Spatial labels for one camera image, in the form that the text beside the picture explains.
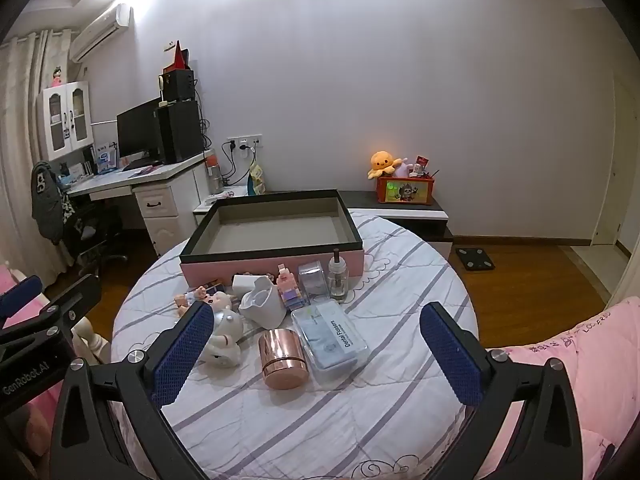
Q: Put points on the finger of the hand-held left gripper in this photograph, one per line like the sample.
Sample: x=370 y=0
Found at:
x=75 y=297
x=17 y=293

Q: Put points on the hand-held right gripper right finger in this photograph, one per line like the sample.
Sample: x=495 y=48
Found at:
x=450 y=355

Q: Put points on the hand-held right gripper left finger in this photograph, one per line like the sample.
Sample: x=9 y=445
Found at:
x=182 y=355

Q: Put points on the white robot figurine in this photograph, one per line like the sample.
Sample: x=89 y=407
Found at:
x=227 y=335

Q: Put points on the small baby doll figurine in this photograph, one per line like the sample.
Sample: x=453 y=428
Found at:
x=190 y=300

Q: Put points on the rose gold metal canister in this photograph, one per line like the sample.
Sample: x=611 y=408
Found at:
x=282 y=360

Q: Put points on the clear plastic floss box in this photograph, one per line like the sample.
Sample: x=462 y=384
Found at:
x=330 y=340

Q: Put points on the pink purple block figure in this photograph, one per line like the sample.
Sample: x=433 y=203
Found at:
x=291 y=290

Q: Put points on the glass bottle dark cap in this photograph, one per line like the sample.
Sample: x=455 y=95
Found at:
x=338 y=280

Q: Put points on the pink storage box black rim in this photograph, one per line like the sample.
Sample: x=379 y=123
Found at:
x=270 y=237

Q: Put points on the clear plastic cube box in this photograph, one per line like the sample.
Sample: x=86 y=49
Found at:
x=315 y=280

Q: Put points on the black office chair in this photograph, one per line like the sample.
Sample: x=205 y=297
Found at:
x=95 y=230

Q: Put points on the dark printed jacket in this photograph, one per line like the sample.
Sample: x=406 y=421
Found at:
x=45 y=200

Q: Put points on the black bathroom scale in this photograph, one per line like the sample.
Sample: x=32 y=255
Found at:
x=474 y=258

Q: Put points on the white desk with drawers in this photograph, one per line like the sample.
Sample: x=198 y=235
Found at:
x=165 y=205

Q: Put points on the pink printed quilt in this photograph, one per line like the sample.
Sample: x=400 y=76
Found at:
x=590 y=360

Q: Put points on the pink notebook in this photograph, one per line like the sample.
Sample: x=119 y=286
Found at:
x=140 y=172

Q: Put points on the white striped quilt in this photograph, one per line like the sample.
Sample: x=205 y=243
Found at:
x=310 y=425

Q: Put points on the blue white package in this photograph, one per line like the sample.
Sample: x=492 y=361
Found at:
x=106 y=155

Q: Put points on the white nightstand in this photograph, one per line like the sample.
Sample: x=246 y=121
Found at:
x=205 y=210

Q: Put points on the black-topped low cabinet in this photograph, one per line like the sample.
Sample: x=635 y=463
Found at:
x=400 y=212

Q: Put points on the beige curtain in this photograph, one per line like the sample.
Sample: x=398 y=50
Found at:
x=20 y=135

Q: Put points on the plastic wrapped packet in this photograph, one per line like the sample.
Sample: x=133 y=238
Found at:
x=231 y=192

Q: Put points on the orange printed storage box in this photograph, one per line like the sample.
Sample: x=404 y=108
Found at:
x=405 y=191

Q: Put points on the white glass-door cabinet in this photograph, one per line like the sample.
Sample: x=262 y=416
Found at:
x=65 y=120

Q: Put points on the black computer monitor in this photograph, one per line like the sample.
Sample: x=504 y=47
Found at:
x=137 y=130

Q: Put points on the water bottle orange cap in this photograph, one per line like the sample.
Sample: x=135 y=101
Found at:
x=215 y=170

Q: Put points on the yellow blue snack bag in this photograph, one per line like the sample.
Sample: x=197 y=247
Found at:
x=256 y=180

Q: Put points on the purple plush toy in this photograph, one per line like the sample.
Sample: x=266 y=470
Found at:
x=406 y=167

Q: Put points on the red white card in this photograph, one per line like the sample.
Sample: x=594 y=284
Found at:
x=422 y=162

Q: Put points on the black computer tower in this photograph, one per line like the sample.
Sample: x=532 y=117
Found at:
x=180 y=132

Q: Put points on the orange octopus plush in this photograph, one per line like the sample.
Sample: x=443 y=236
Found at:
x=382 y=162

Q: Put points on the small pink doll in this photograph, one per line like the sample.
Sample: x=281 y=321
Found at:
x=58 y=77

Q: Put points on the cream telephone handset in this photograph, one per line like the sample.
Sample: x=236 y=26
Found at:
x=161 y=87

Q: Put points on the black speaker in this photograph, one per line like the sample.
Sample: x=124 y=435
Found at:
x=179 y=85

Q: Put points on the white door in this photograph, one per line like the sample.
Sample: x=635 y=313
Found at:
x=610 y=170

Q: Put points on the white air conditioner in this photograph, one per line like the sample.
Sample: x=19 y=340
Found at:
x=100 y=30

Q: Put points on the white wall socket strip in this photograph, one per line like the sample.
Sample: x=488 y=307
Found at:
x=245 y=141

